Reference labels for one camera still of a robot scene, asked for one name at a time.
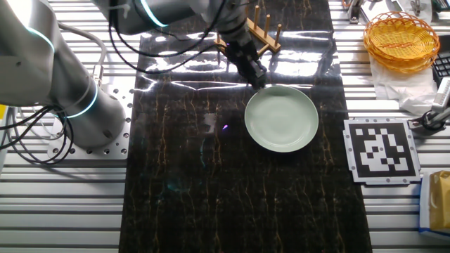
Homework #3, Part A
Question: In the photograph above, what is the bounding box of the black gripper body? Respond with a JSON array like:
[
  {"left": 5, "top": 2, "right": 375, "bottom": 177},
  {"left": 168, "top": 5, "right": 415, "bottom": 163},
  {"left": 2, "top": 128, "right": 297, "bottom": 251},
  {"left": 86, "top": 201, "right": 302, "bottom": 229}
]
[{"left": 224, "top": 37, "right": 263, "bottom": 75}]

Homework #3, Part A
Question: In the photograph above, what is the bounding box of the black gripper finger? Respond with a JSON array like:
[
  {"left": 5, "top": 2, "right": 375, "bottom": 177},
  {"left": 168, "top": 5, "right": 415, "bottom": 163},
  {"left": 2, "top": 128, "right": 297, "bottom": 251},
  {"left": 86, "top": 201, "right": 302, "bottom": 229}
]
[
  {"left": 255, "top": 62, "right": 268, "bottom": 80},
  {"left": 245, "top": 74, "right": 267, "bottom": 91}
]

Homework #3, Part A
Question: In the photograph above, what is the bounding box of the pale green dish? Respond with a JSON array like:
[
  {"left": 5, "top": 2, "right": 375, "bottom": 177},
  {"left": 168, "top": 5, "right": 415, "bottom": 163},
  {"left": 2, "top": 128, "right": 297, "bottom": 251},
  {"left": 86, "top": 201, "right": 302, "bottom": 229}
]
[{"left": 244, "top": 85, "right": 320, "bottom": 153}]

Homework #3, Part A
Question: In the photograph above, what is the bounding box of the wooden dish rack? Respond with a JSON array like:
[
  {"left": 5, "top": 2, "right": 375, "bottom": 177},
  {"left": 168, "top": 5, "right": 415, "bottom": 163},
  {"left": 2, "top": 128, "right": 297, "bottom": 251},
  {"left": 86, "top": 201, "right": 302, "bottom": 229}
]
[{"left": 213, "top": 5, "right": 283, "bottom": 59}]

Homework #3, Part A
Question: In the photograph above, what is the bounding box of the black marble table mat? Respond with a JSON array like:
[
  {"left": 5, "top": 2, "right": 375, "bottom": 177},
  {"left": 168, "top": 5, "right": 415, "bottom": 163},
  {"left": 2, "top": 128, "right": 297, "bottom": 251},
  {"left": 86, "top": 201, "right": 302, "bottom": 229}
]
[{"left": 118, "top": 0, "right": 373, "bottom": 253}]

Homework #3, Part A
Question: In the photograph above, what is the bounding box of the black white marker board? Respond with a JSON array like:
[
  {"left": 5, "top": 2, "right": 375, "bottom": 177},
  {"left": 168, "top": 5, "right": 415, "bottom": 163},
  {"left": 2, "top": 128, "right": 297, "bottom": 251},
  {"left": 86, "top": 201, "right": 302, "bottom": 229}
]
[{"left": 342, "top": 117, "right": 422, "bottom": 186}]

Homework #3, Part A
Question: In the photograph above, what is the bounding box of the yellow wicker basket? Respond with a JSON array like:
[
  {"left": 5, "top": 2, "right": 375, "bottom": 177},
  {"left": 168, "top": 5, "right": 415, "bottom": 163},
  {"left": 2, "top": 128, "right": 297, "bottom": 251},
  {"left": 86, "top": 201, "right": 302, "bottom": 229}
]
[{"left": 363, "top": 11, "right": 441, "bottom": 74}]

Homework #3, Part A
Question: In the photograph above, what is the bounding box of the white plastic bag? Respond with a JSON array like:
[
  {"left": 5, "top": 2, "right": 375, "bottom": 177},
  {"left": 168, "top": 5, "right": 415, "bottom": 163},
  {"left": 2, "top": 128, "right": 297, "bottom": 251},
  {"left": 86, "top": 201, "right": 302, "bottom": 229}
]
[{"left": 368, "top": 56, "right": 439, "bottom": 117}]

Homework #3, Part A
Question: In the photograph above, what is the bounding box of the black keyboard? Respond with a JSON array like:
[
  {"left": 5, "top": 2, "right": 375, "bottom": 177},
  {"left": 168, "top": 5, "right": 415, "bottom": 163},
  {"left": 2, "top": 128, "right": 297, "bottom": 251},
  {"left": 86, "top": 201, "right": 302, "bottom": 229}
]
[{"left": 431, "top": 52, "right": 450, "bottom": 87}]

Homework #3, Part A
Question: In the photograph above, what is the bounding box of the gold tissue box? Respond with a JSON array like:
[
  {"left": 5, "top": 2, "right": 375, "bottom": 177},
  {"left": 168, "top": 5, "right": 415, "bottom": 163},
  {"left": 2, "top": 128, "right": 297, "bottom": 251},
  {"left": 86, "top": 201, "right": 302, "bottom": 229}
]
[{"left": 428, "top": 170, "right": 450, "bottom": 231}]

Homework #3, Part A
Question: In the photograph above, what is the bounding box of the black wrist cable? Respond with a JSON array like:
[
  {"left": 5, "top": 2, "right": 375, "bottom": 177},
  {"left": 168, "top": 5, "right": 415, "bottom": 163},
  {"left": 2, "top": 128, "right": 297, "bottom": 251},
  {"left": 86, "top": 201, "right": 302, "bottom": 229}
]
[{"left": 108, "top": 0, "right": 229, "bottom": 75}]

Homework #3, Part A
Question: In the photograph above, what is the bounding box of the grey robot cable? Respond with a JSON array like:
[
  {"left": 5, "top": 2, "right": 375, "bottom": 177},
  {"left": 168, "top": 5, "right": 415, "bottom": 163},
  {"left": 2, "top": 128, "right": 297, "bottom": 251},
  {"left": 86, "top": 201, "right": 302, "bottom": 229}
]
[{"left": 58, "top": 21, "right": 108, "bottom": 85}]

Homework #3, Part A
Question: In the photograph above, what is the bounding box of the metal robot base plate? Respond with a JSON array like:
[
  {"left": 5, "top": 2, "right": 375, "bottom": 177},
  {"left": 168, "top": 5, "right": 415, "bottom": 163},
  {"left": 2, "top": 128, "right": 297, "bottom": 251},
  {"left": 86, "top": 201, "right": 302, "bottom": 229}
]
[{"left": 47, "top": 75, "right": 136, "bottom": 161}]

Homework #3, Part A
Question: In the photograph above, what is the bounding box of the black base cable bundle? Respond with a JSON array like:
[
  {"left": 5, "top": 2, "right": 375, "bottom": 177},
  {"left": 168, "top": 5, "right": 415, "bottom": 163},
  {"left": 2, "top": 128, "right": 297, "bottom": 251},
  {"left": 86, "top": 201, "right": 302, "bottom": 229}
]
[{"left": 0, "top": 105, "right": 75, "bottom": 166}]

